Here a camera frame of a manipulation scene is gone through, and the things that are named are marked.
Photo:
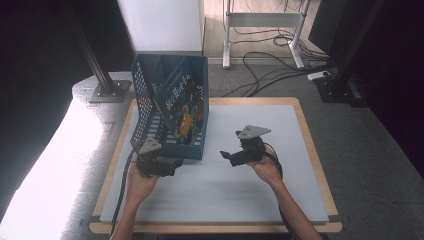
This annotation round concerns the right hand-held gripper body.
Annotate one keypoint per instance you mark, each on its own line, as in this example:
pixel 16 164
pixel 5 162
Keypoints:
pixel 250 150

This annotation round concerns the white power strip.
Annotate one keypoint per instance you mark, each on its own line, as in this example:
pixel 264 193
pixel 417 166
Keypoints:
pixel 318 75

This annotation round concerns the blue plastic file rack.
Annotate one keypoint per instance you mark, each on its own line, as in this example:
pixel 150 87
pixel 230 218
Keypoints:
pixel 146 110

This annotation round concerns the person's right hand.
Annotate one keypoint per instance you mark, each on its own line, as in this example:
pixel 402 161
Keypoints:
pixel 266 170

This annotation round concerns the person's left hand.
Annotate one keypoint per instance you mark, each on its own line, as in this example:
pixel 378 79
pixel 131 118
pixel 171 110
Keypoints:
pixel 141 186

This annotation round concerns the black cabinet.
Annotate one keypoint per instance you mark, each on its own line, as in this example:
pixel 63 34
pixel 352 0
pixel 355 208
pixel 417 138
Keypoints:
pixel 328 26

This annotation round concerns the colourful cartoon picture book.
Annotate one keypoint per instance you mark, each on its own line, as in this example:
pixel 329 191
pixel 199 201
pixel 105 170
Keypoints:
pixel 181 103

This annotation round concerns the white panel board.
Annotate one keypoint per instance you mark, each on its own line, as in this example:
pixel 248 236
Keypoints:
pixel 163 25

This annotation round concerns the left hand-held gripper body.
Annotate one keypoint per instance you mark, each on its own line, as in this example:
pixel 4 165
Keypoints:
pixel 151 160

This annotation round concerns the black metal stand with baseplate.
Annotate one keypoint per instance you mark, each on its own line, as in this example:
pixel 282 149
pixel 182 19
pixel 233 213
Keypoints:
pixel 336 86
pixel 103 85

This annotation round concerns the dark curtain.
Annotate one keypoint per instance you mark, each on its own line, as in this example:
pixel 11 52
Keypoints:
pixel 400 83

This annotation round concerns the white metal desk frame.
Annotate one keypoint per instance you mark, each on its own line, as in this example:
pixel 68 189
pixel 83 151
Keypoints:
pixel 263 19

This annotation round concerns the grey table mat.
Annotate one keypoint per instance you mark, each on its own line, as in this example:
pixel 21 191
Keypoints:
pixel 216 193

